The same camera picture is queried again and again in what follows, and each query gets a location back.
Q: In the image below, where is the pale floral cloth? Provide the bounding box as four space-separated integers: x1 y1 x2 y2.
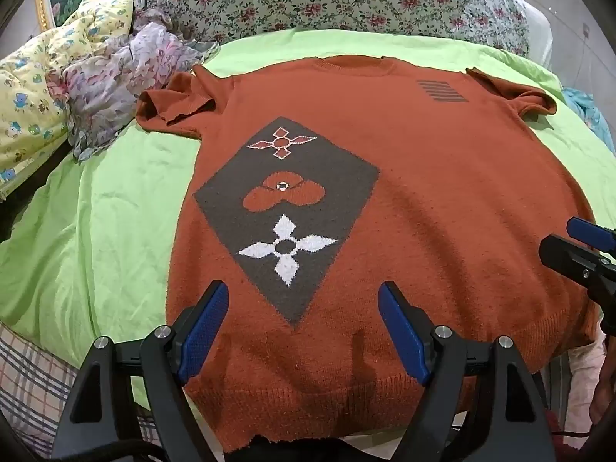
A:
62 22 219 162

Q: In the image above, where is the dark red cloth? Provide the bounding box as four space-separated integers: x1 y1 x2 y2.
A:
549 435 598 462

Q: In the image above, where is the black cable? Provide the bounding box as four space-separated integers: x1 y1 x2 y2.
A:
549 418 595 441

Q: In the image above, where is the plaid bed sheet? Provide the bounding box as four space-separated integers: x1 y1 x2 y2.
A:
0 322 155 458

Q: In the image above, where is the person's right hand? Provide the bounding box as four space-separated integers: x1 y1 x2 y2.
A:
589 346 616 427

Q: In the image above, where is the teal cloth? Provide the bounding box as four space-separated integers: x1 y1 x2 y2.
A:
562 87 616 152

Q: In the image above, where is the pink cloth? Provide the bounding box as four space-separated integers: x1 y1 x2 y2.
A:
541 334 609 439

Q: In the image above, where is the yellow cartoon print quilt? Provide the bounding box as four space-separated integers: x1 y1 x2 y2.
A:
0 0 140 186

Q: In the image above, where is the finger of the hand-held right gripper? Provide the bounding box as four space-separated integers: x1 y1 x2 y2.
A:
538 234 616 292
566 217 616 252

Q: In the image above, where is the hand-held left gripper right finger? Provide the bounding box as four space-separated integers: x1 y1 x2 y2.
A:
378 281 554 462

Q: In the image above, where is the white pillow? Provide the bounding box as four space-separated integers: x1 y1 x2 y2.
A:
522 2 554 70

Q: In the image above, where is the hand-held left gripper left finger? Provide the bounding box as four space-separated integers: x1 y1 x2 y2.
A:
50 280 229 462

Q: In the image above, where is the orange knit sweater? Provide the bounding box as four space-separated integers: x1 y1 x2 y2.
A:
136 57 600 454

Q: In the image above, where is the light green bed sheet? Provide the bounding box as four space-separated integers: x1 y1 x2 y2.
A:
0 28 616 444

